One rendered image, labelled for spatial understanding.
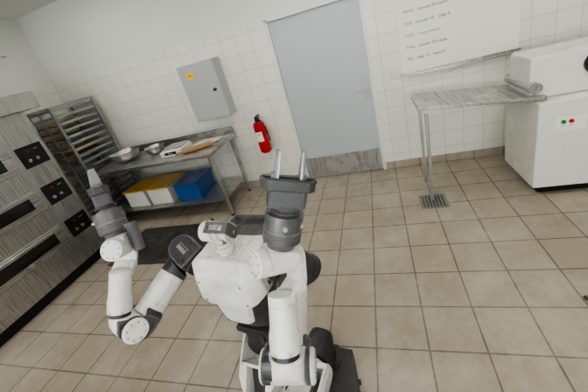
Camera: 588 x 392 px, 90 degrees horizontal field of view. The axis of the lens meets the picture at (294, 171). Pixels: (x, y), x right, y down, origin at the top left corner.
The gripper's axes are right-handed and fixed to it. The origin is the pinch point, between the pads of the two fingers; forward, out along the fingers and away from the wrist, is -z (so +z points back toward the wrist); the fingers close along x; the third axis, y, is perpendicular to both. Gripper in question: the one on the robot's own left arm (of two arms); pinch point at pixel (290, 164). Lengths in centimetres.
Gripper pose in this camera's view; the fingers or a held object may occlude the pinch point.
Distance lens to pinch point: 63.0
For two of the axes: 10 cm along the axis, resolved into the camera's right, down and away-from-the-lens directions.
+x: -9.9, -0.8, -1.5
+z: -1.1, 9.6, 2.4
